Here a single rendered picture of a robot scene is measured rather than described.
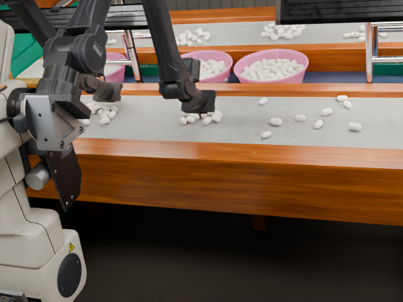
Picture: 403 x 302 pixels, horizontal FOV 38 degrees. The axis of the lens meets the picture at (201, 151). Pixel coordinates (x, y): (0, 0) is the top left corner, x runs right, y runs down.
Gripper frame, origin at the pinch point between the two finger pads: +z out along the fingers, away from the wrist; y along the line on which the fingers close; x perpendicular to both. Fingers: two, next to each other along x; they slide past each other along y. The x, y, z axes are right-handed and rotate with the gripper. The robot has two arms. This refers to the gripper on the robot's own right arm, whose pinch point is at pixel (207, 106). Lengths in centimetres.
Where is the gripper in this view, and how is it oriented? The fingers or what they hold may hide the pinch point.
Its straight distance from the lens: 183.0
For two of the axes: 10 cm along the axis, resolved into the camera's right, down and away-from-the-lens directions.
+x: -0.8, 9.9, -1.1
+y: -9.4, -0.4, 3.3
